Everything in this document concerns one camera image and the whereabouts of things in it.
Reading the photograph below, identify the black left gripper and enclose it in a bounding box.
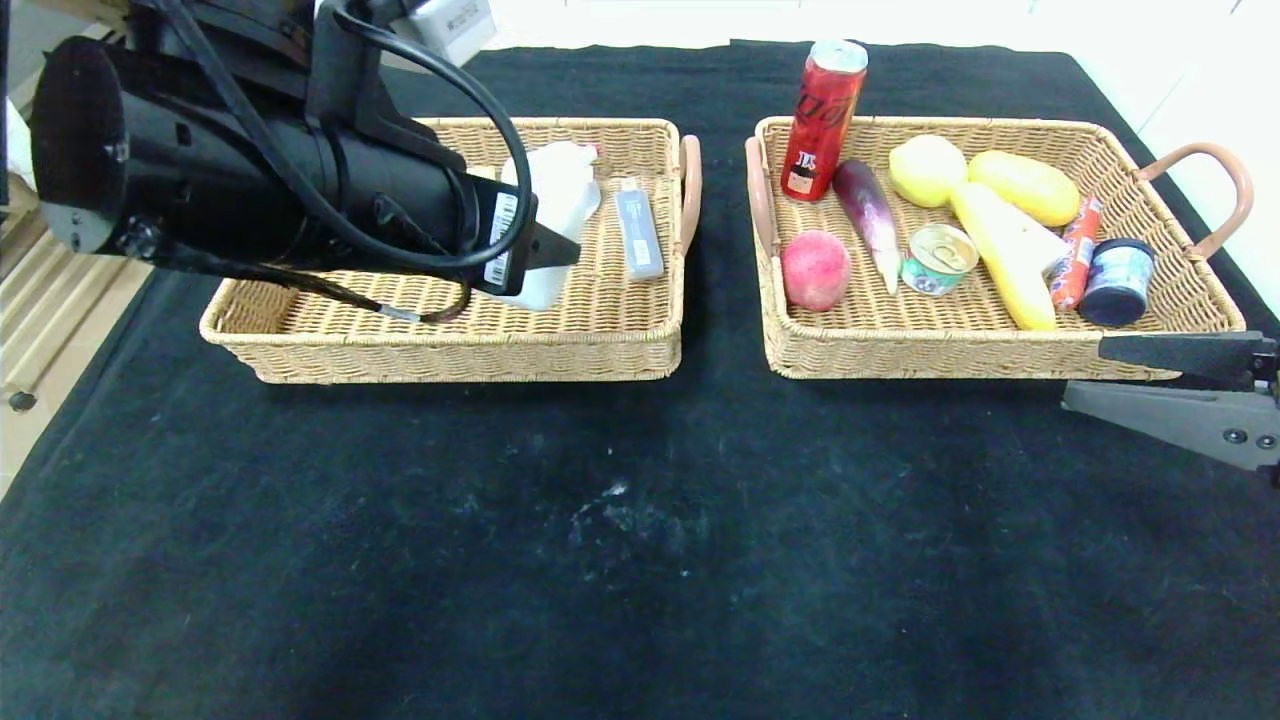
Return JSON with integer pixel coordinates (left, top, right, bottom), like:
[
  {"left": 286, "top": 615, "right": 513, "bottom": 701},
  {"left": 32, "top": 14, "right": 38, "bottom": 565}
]
[{"left": 383, "top": 144, "right": 582, "bottom": 296}]

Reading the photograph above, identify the white soap bar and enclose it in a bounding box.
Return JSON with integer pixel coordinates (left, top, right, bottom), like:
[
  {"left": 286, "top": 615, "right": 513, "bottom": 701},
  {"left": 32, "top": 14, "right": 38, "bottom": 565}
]
[{"left": 497, "top": 142, "right": 602, "bottom": 312}]

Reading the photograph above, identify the translucent grey plastic case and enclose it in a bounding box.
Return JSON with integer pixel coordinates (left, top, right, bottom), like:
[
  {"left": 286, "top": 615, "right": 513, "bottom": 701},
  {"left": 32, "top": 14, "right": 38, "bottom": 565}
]
[{"left": 616, "top": 177, "right": 667, "bottom": 282}]

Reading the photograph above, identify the pink peach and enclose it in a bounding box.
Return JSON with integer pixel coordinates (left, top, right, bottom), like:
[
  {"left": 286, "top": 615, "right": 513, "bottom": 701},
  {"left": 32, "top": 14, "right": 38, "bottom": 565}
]
[{"left": 780, "top": 230, "right": 853, "bottom": 313}]

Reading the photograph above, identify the pull-tab tin can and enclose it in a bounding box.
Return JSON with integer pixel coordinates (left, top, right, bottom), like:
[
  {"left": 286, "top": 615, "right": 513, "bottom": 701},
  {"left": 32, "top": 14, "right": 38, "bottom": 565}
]
[{"left": 900, "top": 222, "right": 980, "bottom": 298}]

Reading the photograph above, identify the yellow banana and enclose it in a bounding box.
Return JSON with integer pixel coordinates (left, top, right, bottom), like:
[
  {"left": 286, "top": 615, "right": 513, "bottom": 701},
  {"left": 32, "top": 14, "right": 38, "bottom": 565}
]
[{"left": 948, "top": 182, "right": 1057, "bottom": 332}]

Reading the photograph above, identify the white table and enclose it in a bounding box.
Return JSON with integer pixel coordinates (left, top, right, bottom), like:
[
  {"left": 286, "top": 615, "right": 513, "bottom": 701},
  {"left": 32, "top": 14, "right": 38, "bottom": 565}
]
[{"left": 480, "top": 0, "right": 1131, "bottom": 105}]

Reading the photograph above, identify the red soda can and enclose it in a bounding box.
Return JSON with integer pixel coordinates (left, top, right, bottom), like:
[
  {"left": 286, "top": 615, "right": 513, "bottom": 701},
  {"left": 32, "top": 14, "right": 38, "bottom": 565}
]
[{"left": 780, "top": 40, "right": 869, "bottom": 204}]

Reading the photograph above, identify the purple eggplant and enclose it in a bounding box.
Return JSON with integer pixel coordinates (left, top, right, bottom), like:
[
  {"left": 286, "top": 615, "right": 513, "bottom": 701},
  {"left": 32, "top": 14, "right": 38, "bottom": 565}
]
[{"left": 832, "top": 159, "right": 902, "bottom": 297}]

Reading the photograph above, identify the yellow-green lemon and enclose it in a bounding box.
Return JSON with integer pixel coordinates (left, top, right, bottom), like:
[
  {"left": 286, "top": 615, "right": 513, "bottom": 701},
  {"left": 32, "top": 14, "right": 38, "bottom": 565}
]
[{"left": 888, "top": 135, "right": 969, "bottom": 209}]

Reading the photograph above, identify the black tablecloth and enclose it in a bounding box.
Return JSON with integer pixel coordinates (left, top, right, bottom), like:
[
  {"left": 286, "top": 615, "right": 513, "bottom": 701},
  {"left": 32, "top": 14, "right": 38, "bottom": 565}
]
[{"left": 0, "top": 42, "right": 1280, "bottom": 720}]

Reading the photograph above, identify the yellow mango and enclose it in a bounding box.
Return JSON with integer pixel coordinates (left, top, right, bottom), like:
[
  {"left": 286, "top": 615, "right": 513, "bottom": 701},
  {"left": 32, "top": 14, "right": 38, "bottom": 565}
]
[{"left": 968, "top": 150, "right": 1082, "bottom": 228}]

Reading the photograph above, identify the small white juice carton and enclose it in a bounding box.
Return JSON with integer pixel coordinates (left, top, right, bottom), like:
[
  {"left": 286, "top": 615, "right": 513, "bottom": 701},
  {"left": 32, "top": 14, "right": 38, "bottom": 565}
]
[{"left": 1005, "top": 205, "right": 1071, "bottom": 279}]

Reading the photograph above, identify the wooden rack on casters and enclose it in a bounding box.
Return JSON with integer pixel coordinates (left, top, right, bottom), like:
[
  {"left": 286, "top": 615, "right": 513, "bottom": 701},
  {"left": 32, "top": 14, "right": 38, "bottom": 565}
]
[{"left": 0, "top": 175, "right": 151, "bottom": 416}]

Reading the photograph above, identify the red wrapped sausage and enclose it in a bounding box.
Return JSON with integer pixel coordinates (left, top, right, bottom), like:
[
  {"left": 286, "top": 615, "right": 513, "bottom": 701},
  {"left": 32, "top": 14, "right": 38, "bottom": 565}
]
[{"left": 1048, "top": 196, "right": 1105, "bottom": 313}]

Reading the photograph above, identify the white hanging cloth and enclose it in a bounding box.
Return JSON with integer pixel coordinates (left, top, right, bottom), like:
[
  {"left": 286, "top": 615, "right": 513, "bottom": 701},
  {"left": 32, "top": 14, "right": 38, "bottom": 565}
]
[{"left": 8, "top": 100, "right": 37, "bottom": 191}]

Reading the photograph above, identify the dark blue yogurt cup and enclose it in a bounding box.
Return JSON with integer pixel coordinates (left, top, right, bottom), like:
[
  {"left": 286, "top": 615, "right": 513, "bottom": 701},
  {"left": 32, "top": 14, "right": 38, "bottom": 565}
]
[{"left": 1080, "top": 239, "right": 1157, "bottom": 329}]

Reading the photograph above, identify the woven wicker basket with handles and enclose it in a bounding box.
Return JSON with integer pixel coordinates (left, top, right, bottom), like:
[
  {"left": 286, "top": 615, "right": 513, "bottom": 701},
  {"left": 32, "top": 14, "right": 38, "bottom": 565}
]
[
  {"left": 200, "top": 118, "right": 703, "bottom": 384},
  {"left": 745, "top": 116, "right": 1254, "bottom": 381}
]

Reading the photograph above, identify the thin labelled left arm cable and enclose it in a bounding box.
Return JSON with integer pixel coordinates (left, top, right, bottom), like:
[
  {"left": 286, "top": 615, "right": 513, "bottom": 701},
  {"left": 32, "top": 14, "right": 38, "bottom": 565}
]
[{"left": 125, "top": 238, "right": 474, "bottom": 325}]

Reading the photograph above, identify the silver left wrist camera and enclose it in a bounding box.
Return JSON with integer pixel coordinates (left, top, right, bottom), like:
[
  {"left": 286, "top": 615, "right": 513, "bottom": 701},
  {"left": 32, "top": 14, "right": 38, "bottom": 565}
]
[{"left": 395, "top": 0, "right": 498, "bottom": 67}]

